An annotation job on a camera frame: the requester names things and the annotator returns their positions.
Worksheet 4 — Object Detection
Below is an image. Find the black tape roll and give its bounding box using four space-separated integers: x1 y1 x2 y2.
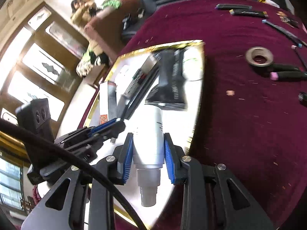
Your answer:
245 46 274 67

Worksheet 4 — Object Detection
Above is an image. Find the brown armchair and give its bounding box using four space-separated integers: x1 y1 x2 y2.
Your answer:
85 0 141 62

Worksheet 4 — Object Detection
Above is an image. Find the black marker pink cap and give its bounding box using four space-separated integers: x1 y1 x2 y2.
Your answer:
270 71 307 81

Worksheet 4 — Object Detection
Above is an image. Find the black marker gold cap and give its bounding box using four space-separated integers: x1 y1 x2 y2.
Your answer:
229 9 268 19

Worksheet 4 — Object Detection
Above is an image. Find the black camera module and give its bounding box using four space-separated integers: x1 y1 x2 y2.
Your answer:
14 98 56 166

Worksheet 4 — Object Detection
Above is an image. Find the person in beige coat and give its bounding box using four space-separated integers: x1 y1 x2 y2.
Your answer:
70 0 110 77

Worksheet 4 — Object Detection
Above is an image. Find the black marker teal cap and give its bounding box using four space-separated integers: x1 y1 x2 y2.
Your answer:
262 19 305 48

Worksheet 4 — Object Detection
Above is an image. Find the thin black pen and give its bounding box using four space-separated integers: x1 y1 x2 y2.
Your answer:
215 4 252 10

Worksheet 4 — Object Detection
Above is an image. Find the white gold-rimmed storage box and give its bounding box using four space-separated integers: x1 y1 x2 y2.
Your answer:
92 40 205 229

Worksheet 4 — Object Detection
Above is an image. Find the white cosmetic tube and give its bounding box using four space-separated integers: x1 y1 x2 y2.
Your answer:
133 105 164 207

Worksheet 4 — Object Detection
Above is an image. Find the burgundy bedspread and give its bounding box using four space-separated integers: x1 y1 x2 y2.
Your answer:
115 0 307 230

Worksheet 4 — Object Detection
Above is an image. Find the grey white carton box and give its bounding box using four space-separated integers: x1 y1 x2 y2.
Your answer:
99 81 117 124

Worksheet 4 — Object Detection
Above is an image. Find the black gold lipstick tube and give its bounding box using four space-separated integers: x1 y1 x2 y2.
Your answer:
298 92 307 107

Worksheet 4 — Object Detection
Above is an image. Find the key bunch black fob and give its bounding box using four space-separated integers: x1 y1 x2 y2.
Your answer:
277 11 299 29

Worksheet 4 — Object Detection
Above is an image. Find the white green medicine bottle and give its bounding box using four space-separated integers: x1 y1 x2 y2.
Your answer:
183 47 203 81

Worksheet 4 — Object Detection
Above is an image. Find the black braided cable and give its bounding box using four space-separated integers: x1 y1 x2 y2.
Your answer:
0 117 147 230

